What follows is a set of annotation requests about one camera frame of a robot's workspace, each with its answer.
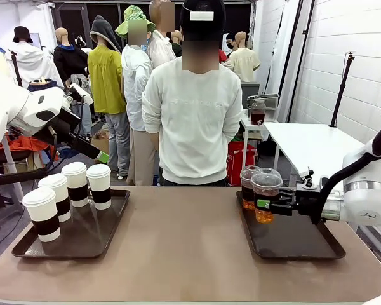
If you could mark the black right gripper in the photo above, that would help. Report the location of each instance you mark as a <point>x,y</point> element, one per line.
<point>304,201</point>

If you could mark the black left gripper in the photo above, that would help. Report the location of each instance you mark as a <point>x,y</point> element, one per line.
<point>82,144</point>

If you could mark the clear dome-lid iced coffee cup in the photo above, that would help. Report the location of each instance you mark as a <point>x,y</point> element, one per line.
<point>246,193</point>
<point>266,190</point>

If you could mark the white paper cup brown sleeve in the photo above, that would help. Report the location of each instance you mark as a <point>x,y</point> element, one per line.
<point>98,184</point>
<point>41,206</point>
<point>74,181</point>
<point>55,187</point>

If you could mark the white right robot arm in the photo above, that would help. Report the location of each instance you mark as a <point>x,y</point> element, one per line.
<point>368,197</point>

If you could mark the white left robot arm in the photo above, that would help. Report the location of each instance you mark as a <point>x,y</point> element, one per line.
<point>6,101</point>

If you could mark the dark brown serving tray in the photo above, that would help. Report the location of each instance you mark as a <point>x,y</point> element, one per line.
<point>289,241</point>
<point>89,235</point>

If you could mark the cardboard box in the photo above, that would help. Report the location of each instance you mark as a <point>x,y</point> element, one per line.
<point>100,144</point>

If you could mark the red box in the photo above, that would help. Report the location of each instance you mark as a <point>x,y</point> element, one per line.
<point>238,162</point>

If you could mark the large white table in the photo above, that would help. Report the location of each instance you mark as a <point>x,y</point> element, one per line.
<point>314,143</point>

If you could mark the orange garment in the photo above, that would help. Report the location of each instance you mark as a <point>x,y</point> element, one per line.
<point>35,149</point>

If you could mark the mannequin in yellow top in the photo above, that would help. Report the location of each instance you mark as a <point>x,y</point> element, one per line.
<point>104,82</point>

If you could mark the person with green hat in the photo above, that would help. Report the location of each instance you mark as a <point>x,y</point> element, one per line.
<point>136,79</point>

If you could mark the small white side table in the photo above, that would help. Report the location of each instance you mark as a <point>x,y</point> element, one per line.
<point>246,122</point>

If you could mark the glass jar dark liquid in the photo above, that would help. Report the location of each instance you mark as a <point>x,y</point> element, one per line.
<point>258,116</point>

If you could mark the person in white sweater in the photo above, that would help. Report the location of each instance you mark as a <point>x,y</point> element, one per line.
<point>190,127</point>

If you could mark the headless mannequin blue top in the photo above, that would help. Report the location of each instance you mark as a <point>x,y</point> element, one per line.
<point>41,85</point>

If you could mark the mannequin in black top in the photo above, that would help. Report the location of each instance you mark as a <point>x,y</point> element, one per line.
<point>70,60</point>

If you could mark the mannequin with black hat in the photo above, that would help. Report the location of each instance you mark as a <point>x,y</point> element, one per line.
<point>35,63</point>

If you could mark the grey bin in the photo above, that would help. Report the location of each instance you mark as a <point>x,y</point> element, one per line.
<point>251,89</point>

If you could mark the black tripod stand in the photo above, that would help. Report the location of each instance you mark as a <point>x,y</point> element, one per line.
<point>16,71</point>

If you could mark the person in white shirt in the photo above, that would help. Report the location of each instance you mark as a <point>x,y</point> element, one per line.
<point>160,47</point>

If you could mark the bare mannequin head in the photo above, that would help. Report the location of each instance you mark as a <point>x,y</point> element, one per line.
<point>176,39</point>

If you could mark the mannequin in cream shirt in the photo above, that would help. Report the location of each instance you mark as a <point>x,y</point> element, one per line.
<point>246,63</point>

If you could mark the person with black mask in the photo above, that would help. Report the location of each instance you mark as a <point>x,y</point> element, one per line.
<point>229,44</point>

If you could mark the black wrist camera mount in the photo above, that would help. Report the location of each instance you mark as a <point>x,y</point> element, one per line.
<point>306,182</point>

